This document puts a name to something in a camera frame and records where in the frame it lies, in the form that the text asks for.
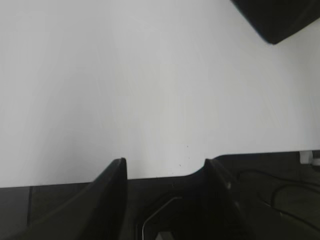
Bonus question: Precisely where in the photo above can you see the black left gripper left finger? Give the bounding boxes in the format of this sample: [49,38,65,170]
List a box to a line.
[12,158,128,240]

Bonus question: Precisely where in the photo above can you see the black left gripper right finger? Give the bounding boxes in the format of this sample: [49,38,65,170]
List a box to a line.
[203,159,253,240]

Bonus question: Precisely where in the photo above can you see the black bag with brown handles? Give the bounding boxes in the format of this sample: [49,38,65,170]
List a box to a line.
[232,0,320,45]

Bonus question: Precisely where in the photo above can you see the black cable on floor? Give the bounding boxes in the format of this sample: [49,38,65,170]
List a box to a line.
[237,168,320,226]

